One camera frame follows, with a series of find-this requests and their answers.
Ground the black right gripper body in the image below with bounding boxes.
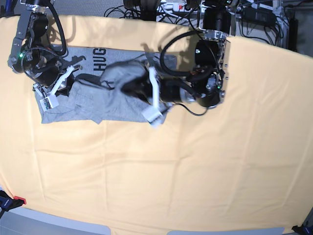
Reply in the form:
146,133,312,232
23,47,64,87

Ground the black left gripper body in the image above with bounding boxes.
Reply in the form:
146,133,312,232
159,78,197,102

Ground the grey t-shirt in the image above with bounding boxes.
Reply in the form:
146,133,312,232
34,46,178,125

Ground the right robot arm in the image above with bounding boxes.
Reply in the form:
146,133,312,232
8,0,67,96

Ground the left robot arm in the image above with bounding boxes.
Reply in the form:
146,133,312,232
122,0,239,108

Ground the white power strip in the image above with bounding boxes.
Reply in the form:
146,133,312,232
157,1,191,13

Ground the yellow tablecloth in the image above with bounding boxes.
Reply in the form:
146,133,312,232
0,17,313,235

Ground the black power adapter box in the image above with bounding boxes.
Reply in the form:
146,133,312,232
242,7,276,25

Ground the red black table clamp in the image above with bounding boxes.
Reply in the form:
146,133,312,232
0,190,26,212

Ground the black clamp right corner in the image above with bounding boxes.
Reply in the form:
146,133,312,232
292,216,313,235

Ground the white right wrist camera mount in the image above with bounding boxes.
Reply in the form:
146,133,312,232
33,65,83,112

